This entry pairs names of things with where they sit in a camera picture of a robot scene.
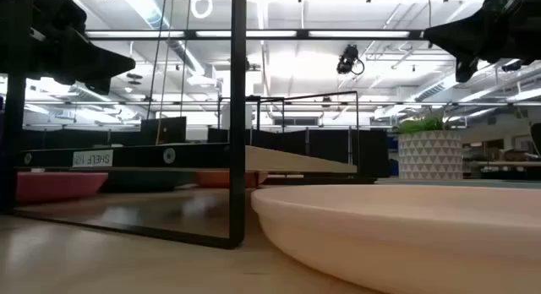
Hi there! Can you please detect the white triangle pattern planter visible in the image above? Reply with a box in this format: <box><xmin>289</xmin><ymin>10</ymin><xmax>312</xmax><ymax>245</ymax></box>
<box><xmin>396</xmin><ymin>130</ymin><xmax>464</xmax><ymax>181</ymax></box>

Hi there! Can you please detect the black monitor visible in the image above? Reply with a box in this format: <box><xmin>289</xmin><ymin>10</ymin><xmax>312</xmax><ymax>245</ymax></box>
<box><xmin>140</xmin><ymin>116</ymin><xmax>188</xmax><ymax>145</ymax></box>

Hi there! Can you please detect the peach plate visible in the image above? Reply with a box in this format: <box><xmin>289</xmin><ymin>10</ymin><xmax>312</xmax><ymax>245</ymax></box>
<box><xmin>250</xmin><ymin>183</ymin><xmax>541</xmax><ymax>294</ymax></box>

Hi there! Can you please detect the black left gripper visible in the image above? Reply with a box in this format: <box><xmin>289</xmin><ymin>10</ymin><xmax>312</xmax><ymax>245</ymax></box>
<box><xmin>0</xmin><ymin>0</ymin><xmax>136</xmax><ymax>95</ymax></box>

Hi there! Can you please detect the orange plate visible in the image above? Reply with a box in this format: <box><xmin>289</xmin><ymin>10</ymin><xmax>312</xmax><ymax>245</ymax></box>
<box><xmin>194</xmin><ymin>170</ymin><xmax>270</xmax><ymax>189</ymax></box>

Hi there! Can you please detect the background wooden desk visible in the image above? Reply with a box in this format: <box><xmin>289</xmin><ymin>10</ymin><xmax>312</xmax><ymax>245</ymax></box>
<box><xmin>464</xmin><ymin>160</ymin><xmax>541</xmax><ymax>168</ymax></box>

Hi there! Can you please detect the white hanging ring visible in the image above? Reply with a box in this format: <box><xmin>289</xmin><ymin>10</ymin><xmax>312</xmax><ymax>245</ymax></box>
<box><xmin>189</xmin><ymin>0</ymin><xmax>214</xmax><ymax>19</ymax></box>

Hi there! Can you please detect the black overhead frame bar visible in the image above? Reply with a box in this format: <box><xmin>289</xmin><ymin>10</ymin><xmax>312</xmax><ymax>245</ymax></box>
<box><xmin>84</xmin><ymin>29</ymin><xmax>426</xmax><ymax>41</ymax></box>

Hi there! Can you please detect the black overhead camera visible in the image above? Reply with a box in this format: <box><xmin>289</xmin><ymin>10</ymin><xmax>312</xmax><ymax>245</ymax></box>
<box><xmin>336</xmin><ymin>43</ymin><xmax>365</xmax><ymax>75</ymax></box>

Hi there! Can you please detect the pink plate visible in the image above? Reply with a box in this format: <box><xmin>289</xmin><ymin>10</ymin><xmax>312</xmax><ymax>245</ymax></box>
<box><xmin>15</xmin><ymin>171</ymin><xmax>109</xmax><ymax>204</ymax></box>

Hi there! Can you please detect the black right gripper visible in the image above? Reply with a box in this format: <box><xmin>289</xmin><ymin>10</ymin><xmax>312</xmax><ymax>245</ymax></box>
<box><xmin>424</xmin><ymin>0</ymin><xmax>541</xmax><ymax>83</ymax></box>

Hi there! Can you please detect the green plant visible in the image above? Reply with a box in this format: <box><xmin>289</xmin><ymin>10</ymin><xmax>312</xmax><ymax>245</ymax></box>
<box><xmin>392</xmin><ymin>111</ymin><xmax>456</xmax><ymax>135</ymax></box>

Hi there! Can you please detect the white shelf label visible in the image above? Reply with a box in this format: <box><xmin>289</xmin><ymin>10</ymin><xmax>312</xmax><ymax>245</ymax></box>
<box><xmin>72</xmin><ymin>150</ymin><xmax>114</xmax><ymax>168</ymax></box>

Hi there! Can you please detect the black metal wood shelf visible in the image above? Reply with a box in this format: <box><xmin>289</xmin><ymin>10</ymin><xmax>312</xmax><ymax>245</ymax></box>
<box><xmin>0</xmin><ymin>0</ymin><xmax>377</xmax><ymax>249</ymax></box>

